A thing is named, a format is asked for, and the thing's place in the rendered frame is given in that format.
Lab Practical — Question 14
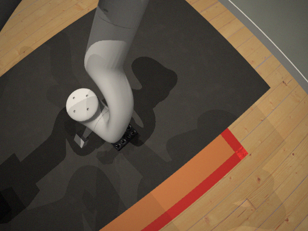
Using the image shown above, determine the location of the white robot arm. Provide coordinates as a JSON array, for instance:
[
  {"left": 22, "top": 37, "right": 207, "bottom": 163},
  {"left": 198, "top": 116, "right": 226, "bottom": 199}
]
[{"left": 0, "top": 0, "right": 149, "bottom": 148}]

